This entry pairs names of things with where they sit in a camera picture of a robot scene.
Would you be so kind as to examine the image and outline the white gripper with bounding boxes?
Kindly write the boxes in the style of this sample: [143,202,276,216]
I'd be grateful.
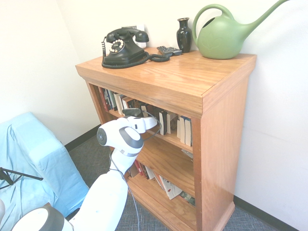
[131,116,159,134]

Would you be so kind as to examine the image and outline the thick dark cover paperback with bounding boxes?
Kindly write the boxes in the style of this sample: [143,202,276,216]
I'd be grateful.
[158,110,168,136]

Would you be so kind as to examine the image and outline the brown patterned book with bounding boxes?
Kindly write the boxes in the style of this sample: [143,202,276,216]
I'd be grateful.
[127,98,145,114]

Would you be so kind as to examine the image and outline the cream paged paperback book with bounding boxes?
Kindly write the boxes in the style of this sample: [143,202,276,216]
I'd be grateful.
[176,117,182,141]

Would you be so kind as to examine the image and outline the red cover leaning book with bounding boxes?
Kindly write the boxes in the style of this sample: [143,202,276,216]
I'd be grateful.
[134,160,150,180]

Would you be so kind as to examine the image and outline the white cover leaning book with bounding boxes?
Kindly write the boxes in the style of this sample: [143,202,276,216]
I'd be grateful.
[144,166,155,181]

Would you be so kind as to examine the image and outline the red spine book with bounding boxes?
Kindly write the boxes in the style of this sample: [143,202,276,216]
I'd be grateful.
[98,87,108,112]

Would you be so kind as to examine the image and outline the white book with black art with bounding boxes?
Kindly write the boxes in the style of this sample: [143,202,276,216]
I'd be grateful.
[158,175,184,201]

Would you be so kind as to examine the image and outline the black vintage rotary telephone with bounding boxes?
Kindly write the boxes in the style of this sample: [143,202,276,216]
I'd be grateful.
[101,27,172,70]

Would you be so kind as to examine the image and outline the wooden bookshelf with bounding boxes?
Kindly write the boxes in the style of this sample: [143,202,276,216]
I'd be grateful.
[75,47,257,231]

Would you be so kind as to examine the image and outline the black remote control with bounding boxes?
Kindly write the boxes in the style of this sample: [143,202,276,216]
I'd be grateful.
[168,46,183,57]
[156,45,173,55]

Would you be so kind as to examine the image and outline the green cover flat book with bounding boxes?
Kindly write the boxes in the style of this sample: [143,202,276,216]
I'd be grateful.
[179,191,196,208]

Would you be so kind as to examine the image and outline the black glossy vase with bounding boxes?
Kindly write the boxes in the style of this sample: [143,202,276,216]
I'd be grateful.
[177,17,193,53]

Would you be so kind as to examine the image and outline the green plastic watering can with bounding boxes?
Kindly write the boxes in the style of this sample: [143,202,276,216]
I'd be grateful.
[192,0,293,60]

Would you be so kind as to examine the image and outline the light blue covered couch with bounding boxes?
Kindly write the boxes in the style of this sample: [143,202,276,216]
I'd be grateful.
[0,111,90,227]

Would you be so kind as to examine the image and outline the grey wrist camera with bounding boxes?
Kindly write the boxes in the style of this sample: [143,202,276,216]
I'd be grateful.
[122,108,142,118]

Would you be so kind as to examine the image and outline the black camera tripod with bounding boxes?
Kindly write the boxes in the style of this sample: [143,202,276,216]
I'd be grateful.
[0,167,44,191]

